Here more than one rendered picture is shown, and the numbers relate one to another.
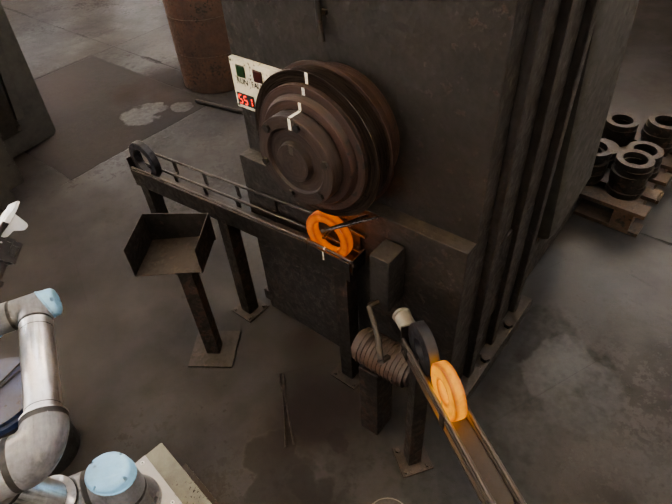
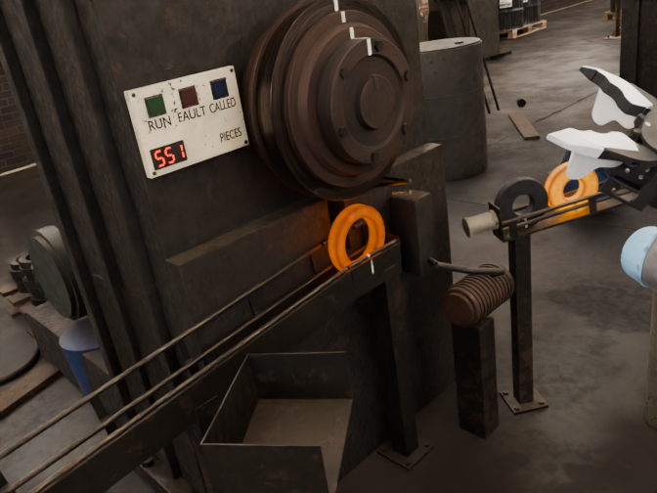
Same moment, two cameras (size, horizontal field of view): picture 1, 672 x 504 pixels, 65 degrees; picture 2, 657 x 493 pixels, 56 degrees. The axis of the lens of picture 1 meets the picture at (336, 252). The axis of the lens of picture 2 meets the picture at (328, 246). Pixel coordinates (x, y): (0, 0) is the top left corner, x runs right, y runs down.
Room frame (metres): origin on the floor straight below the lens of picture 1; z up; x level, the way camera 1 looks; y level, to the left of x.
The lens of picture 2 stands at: (1.24, 1.50, 1.38)
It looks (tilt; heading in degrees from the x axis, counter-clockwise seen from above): 23 degrees down; 278
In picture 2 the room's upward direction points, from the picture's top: 9 degrees counter-clockwise
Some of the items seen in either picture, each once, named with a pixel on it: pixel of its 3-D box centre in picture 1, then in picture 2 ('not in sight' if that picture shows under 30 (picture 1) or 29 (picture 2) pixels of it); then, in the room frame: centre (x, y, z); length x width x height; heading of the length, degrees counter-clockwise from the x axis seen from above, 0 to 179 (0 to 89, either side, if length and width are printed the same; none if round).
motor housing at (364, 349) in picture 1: (385, 389); (481, 351); (1.04, -0.14, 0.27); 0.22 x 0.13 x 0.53; 49
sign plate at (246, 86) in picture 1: (261, 90); (192, 119); (1.67, 0.20, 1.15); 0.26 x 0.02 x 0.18; 49
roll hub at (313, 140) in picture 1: (298, 159); (369, 102); (1.29, 0.09, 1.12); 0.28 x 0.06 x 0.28; 49
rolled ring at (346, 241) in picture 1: (329, 234); (357, 240); (1.37, 0.02, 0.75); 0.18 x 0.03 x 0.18; 48
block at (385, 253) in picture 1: (387, 275); (413, 232); (1.22, -0.16, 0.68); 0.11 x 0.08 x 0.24; 139
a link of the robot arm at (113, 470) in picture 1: (113, 480); not in sight; (0.66, 0.66, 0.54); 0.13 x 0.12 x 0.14; 110
